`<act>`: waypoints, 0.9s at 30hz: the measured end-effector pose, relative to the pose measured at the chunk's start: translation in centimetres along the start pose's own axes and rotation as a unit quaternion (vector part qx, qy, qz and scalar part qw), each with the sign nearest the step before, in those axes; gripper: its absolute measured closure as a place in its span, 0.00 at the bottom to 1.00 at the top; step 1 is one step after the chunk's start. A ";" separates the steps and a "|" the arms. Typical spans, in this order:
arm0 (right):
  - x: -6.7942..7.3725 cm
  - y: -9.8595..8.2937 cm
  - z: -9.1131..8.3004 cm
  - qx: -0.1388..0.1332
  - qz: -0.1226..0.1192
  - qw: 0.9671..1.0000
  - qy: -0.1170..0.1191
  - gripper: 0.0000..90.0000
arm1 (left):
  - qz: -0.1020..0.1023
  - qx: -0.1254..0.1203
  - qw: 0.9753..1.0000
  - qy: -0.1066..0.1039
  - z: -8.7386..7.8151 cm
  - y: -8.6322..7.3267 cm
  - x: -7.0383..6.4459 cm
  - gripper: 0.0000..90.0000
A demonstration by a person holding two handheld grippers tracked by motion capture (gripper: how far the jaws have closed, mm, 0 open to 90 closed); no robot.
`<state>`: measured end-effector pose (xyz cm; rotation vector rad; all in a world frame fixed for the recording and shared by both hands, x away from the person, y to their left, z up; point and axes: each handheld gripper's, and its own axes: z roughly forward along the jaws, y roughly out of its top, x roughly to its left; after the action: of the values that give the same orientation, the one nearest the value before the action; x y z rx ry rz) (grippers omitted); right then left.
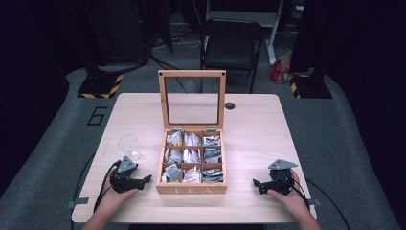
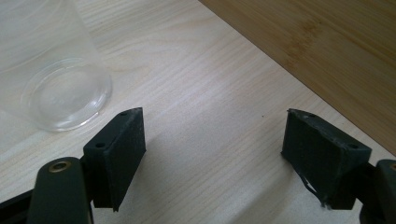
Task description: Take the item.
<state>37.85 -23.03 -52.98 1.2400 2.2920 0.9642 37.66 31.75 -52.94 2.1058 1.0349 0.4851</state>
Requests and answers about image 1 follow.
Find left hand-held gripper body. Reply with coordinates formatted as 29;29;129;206
109;155;144;195

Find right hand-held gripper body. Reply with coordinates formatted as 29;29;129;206
267;158;299;196

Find person's left hand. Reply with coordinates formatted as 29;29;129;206
98;171;140;214

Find person's right hand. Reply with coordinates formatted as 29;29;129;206
266;169;310;216

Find clear glass cup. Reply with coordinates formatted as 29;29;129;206
117;133;142;162

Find wooden tea box with lid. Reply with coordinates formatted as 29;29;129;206
155;69;229;196

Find pile of tea bags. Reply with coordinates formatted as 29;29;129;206
161;130;225;184

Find striped black stand base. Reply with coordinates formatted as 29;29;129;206
77;74;124;100
287;74;333;100

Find red paper bag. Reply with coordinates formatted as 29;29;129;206
268;51;293;85

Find black folding chair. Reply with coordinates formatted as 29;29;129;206
199;18;268;94

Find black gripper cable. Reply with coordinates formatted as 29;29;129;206
93;160;121;214
291;176;352;230

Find black floor cables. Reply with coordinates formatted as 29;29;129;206
148;28;203;72

